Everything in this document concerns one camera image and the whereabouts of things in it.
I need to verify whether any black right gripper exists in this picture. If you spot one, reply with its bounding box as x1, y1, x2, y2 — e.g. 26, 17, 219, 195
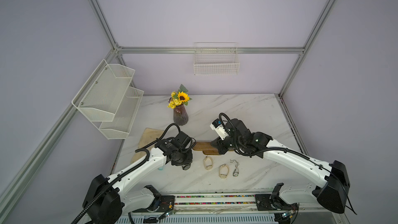
210, 134, 244, 154

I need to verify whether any beige wrist watch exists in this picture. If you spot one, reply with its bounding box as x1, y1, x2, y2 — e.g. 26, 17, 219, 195
218, 164, 230, 179
203, 156, 214, 170

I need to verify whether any wooden watch stand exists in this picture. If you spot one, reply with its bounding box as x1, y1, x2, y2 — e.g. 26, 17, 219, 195
193, 141, 233, 156

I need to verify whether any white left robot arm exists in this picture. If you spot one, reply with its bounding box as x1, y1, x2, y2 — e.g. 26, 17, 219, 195
72, 130, 197, 224

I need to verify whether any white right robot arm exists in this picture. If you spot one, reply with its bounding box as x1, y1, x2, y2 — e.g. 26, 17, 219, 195
210, 113, 353, 214

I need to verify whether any beige wooden board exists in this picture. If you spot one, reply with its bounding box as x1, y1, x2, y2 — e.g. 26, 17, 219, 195
130, 128, 164, 164

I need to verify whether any dark purple ribbed vase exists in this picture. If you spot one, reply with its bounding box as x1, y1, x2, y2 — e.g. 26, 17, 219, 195
173, 104, 189, 126

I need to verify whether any sunflower bouquet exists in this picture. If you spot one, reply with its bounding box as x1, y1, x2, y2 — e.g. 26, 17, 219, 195
167, 84, 192, 109

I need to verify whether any white two-tier mesh shelf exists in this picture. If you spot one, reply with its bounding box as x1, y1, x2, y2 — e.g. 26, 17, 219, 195
72, 60, 144, 140

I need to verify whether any white wire wall basket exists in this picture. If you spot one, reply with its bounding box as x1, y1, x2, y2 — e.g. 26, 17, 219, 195
193, 42, 240, 76

